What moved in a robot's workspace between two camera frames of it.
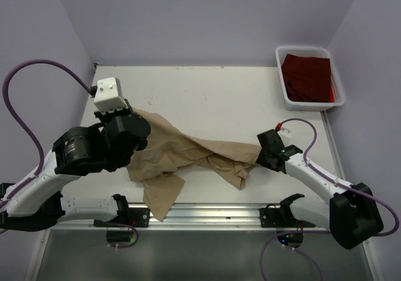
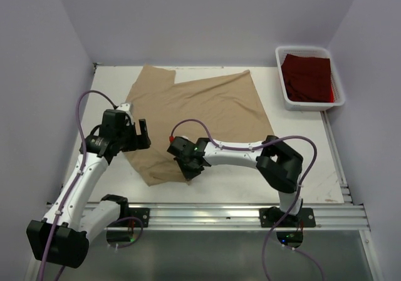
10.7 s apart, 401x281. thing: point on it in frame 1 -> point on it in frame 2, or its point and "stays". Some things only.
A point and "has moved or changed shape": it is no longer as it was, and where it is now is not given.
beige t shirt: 165,150 has moved or changed shape
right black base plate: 271,216 stays
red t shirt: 307,79 stays
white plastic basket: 309,78 stays
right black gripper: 262,161 -> 188,174
